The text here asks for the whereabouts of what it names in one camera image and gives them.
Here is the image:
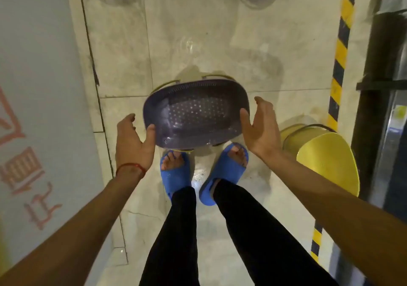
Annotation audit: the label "person's left hand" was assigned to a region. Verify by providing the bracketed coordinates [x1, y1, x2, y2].
[115, 113, 156, 172]

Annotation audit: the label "blue left slipper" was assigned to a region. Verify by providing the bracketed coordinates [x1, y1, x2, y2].
[160, 150, 191, 201]

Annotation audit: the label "purple basket yellow handles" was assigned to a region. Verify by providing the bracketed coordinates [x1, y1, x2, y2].
[142, 74, 250, 152]

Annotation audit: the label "person's right forearm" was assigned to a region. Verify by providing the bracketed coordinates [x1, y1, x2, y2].
[265, 150, 407, 286]

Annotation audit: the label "person's left forearm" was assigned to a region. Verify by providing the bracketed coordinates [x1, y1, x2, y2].
[0, 167, 148, 286]

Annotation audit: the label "black metal shelf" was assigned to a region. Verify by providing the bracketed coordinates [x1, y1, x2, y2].
[329, 0, 407, 286]

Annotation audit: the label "yellow grey display platform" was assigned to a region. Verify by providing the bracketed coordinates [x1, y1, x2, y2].
[0, 0, 115, 286]

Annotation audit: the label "person's right hand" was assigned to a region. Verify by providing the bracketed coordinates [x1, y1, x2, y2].
[239, 96, 284, 162]

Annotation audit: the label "blue right slipper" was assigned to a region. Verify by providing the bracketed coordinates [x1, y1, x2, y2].
[198, 142, 249, 206]

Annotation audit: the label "red string bracelet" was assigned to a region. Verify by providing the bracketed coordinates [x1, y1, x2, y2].
[115, 163, 148, 179]

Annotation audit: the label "blue slipper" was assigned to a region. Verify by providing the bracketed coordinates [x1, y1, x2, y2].
[160, 150, 191, 201]
[198, 142, 249, 206]

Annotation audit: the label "yellow basket dark handles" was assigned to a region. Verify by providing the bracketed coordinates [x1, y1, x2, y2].
[279, 123, 360, 197]

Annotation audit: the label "black trousers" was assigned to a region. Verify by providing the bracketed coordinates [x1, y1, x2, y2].
[139, 178, 337, 286]

